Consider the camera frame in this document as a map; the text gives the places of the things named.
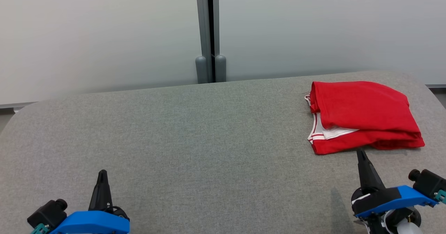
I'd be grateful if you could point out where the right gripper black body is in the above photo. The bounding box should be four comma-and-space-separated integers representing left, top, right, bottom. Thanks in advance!
351, 186, 403, 215

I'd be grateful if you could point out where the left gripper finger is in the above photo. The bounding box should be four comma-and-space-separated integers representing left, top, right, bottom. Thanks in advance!
88, 169, 103, 211
101, 169, 114, 210

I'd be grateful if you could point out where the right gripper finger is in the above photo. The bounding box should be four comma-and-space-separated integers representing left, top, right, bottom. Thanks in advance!
361, 149, 386, 191
356, 149, 373, 193

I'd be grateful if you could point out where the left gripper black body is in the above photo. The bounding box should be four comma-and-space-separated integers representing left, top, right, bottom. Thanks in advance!
88, 206, 131, 222

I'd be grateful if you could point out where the red and white sports jersey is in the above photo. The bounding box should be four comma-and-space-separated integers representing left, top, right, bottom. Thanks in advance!
305, 81, 426, 156

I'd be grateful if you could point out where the left camera cable teal plug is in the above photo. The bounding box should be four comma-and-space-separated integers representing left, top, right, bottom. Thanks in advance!
30, 223, 50, 234

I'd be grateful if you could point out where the grey partition post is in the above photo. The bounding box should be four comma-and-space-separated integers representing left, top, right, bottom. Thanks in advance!
194, 0, 227, 85

